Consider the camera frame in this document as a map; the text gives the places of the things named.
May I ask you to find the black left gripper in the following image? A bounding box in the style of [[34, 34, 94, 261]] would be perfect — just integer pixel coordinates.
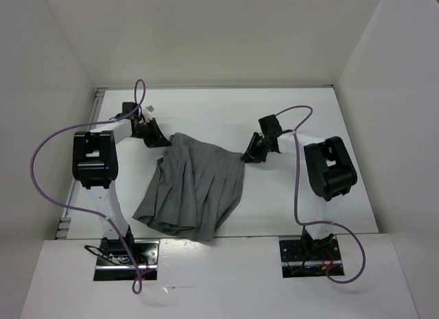
[[132, 117, 170, 148]]

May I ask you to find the grey pleated skirt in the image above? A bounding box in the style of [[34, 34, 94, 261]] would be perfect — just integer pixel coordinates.
[[133, 133, 245, 242]]

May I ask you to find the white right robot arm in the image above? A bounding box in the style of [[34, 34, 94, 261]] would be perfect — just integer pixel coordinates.
[[241, 130, 357, 259]]

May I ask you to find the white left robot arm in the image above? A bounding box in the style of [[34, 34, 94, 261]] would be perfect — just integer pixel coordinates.
[[72, 113, 171, 264]]

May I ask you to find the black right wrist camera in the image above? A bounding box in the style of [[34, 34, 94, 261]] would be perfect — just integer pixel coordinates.
[[259, 115, 283, 137]]

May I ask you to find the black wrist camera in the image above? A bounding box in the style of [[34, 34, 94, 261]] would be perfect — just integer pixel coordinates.
[[121, 102, 139, 119], [259, 115, 283, 137]]

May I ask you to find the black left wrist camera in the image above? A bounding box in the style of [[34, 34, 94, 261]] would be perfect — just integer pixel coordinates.
[[121, 102, 139, 119]]

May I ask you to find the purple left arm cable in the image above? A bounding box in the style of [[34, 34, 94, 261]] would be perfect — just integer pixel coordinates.
[[29, 79, 155, 295]]

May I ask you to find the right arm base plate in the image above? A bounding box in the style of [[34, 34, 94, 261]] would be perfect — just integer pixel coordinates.
[[278, 237, 344, 279]]

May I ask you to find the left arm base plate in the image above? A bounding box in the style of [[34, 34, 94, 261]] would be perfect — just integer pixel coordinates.
[[84, 239, 160, 281]]

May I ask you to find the aluminium table frame rail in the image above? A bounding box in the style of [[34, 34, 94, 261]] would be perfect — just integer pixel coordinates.
[[54, 86, 107, 240]]

